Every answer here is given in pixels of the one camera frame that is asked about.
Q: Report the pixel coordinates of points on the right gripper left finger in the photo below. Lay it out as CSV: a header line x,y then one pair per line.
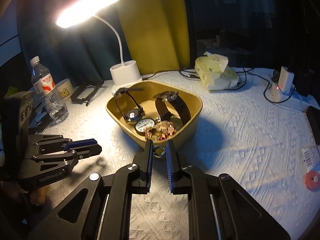
x,y
100,207

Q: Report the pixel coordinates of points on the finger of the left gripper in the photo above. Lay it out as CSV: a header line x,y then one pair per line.
x,y
80,145
85,152

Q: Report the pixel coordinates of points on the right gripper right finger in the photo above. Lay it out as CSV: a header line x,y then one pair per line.
x,y
218,207

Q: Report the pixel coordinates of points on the round pocket watch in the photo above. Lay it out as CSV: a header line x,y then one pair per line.
x,y
143,124

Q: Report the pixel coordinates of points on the person's left hand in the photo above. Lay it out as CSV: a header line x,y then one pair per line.
x,y
38,196

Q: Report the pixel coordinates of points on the plastic water bottle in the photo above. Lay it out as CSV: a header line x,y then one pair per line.
x,y
45,88

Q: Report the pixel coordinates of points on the white cartoon cup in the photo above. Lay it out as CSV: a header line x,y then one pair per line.
x,y
65,89

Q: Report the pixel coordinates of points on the yellow plastic tray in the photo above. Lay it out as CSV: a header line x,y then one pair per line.
x,y
146,100

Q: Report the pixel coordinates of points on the dark teal curtain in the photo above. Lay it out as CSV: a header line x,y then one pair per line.
x,y
83,53

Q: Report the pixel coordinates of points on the pink round tape roll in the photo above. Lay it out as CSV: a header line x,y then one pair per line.
x,y
312,181

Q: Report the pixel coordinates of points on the white tube with barcode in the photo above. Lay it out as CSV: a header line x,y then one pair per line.
x,y
310,157

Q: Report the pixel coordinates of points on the yellow tissue pack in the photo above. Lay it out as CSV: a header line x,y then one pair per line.
x,y
214,72

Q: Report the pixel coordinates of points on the white power adapter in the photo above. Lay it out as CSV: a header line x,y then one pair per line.
x,y
285,80

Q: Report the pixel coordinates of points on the yellow curtain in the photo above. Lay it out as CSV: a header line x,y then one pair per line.
x,y
156,32

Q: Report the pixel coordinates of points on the black plastic frame stand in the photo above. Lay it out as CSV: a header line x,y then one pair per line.
x,y
85,93

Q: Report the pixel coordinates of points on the black strap silver watch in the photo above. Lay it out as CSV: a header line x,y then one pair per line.
x,y
130,110

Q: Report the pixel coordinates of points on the brown leather strap watch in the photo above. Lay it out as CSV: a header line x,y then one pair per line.
x,y
176,102

